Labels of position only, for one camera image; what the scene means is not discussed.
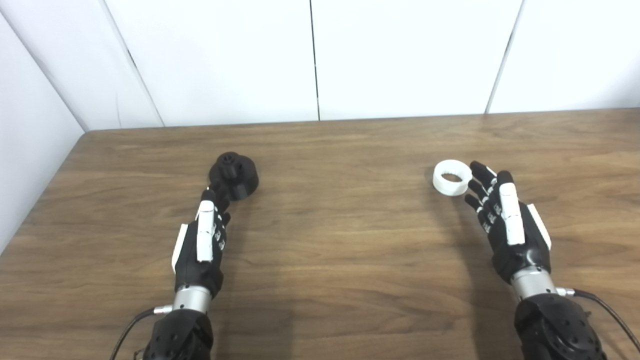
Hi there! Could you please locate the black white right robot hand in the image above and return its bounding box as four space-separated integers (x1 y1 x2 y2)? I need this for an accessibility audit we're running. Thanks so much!
465 160 552 285

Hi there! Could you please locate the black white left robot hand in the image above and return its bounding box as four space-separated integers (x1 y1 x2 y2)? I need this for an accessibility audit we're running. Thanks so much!
171 186 232 300

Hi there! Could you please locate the round black plastic part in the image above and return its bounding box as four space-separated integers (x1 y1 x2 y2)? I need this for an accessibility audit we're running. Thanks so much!
208 152 260 201

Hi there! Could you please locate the white toothed plastic ring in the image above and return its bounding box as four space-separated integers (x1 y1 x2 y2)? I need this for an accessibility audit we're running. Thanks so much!
432 159 473 197

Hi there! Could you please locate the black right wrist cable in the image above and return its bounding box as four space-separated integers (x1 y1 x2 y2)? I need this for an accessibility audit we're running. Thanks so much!
556 287 640 351

